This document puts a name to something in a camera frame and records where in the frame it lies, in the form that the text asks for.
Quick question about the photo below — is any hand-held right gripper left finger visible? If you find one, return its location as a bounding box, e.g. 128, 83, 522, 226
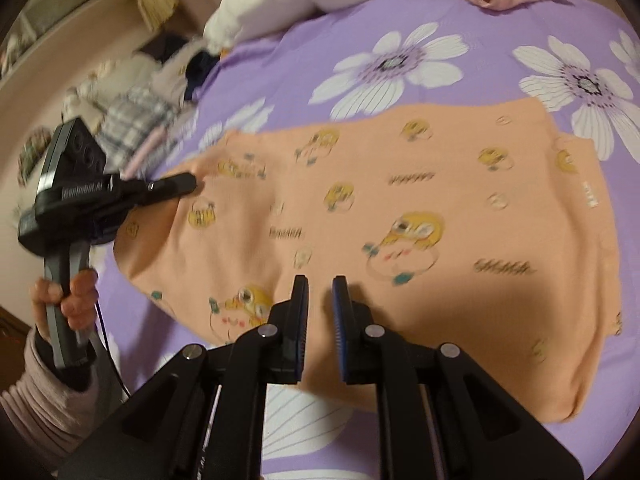
60, 275, 311, 480

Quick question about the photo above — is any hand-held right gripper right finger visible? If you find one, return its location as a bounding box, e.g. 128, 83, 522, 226
331, 276, 583, 480

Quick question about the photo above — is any grey plaid blanket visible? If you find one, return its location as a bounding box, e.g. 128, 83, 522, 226
100, 87, 173, 161

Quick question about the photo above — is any white wall shelf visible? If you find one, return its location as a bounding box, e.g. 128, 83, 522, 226
0, 0, 146, 81

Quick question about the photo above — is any small pink cloth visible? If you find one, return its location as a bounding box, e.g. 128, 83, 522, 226
122, 127, 168, 176

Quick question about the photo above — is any person's left hand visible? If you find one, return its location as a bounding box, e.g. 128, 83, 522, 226
30, 269, 99, 342

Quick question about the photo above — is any orange cartoon print shirt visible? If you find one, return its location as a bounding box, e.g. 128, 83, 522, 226
114, 96, 626, 423

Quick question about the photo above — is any black cable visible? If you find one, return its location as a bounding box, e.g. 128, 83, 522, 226
92, 300, 132, 402

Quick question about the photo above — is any purple floral bed sheet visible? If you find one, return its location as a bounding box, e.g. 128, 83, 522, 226
100, 0, 640, 480

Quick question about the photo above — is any yellow striped fringe cloth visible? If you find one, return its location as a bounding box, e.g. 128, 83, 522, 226
136, 0, 180, 33

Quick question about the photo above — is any dark navy cloth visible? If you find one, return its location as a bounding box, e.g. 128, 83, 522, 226
185, 52, 221, 103

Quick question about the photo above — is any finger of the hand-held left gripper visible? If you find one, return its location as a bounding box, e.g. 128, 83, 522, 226
119, 172, 199, 207

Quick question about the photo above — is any person's left forearm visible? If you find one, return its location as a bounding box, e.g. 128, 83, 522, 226
0, 327, 103, 463

